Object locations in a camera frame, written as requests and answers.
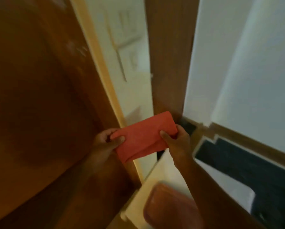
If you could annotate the wooden skirting board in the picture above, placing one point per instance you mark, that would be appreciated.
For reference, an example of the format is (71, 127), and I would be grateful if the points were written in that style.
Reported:
(252, 145)

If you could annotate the brown wooden door frame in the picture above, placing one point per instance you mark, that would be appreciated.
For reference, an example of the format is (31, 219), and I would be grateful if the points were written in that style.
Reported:
(170, 57)

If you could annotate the dark blue rug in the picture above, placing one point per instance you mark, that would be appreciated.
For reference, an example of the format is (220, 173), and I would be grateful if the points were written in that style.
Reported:
(264, 178)

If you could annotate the person's right thumb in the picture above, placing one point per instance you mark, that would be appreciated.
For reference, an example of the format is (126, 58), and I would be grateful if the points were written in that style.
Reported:
(166, 138)

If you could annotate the brown wooden door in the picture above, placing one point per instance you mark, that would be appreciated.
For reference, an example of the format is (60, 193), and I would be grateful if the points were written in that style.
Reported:
(42, 92)

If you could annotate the person's right forearm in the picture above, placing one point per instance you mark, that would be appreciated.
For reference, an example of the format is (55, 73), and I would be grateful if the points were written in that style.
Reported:
(211, 195)

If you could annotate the reddish brown plastic tub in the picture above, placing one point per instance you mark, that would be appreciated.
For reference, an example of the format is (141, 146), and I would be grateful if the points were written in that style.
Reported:
(166, 209)

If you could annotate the person's left thumb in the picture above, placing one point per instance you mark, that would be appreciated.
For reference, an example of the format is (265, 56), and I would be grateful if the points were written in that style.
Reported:
(117, 141)

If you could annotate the person's left hand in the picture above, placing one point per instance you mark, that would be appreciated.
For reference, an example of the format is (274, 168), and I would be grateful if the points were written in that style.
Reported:
(100, 149)

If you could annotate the person's right hand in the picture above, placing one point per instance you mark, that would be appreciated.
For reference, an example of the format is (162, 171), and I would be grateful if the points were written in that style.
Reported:
(180, 147)

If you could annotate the red cloth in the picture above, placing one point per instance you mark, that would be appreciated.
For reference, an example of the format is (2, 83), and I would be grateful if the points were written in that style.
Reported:
(143, 137)

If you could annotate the person's left forearm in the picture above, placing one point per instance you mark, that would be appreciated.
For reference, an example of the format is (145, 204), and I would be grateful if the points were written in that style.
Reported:
(94, 188)

